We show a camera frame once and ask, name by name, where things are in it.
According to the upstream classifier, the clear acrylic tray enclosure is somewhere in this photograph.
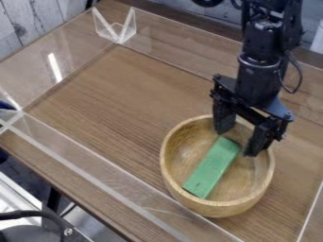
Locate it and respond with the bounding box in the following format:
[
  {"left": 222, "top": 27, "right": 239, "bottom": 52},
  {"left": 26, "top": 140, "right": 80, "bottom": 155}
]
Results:
[{"left": 0, "top": 1, "right": 323, "bottom": 242}]

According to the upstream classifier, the light wooden bowl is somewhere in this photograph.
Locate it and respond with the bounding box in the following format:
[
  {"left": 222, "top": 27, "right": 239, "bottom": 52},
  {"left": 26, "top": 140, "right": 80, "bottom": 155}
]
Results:
[{"left": 160, "top": 114, "right": 275, "bottom": 218}]

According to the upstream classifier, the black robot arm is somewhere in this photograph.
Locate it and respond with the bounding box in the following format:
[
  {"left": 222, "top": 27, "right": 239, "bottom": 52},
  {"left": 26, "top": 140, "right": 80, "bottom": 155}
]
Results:
[{"left": 211, "top": 0, "right": 303, "bottom": 157}]

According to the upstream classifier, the black cable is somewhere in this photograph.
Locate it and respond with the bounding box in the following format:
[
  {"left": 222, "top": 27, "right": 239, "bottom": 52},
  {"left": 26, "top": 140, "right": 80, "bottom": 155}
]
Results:
[{"left": 0, "top": 209, "right": 68, "bottom": 242}]

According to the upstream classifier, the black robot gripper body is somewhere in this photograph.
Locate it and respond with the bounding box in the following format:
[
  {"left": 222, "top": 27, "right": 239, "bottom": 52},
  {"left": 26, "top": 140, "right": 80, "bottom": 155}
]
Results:
[{"left": 208, "top": 55, "right": 295, "bottom": 142}]

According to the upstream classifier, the green rectangular block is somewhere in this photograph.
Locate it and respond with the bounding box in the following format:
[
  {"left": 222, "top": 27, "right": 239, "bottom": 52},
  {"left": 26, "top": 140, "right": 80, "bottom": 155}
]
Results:
[{"left": 182, "top": 137, "right": 242, "bottom": 199}]

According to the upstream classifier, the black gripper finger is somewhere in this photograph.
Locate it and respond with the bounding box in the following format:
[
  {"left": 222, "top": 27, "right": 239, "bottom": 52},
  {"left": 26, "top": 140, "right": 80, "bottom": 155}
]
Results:
[
  {"left": 214, "top": 100, "right": 236, "bottom": 135},
  {"left": 243, "top": 122, "right": 278, "bottom": 157}
]

